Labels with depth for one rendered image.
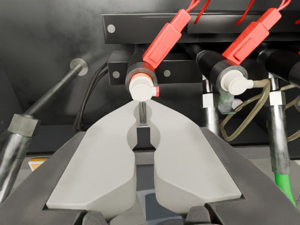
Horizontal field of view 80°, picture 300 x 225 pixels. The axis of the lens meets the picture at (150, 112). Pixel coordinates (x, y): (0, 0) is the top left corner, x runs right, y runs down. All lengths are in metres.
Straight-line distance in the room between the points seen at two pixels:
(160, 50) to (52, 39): 0.32
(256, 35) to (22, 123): 0.22
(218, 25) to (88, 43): 0.28
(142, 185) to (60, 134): 0.40
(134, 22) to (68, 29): 0.21
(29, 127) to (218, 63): 0.18
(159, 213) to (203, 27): 0.62
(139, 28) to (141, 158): 0.27
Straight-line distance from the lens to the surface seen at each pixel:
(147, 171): 0.81
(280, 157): 0.26
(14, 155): 0.19
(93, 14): 0.43
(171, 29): 0.17
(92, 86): 0.29
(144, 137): 0.45
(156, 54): 0.17
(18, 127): 0.19
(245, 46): 0.20
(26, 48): 0.49
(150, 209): 0.75
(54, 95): 0.31
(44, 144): 0.50
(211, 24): 0.27
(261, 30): 0.20
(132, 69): 0.16
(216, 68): 0.18
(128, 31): 0.27
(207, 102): 0.22
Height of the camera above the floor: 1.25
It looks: 59 degrees down
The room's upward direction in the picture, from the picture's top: 174 degrees clockwise
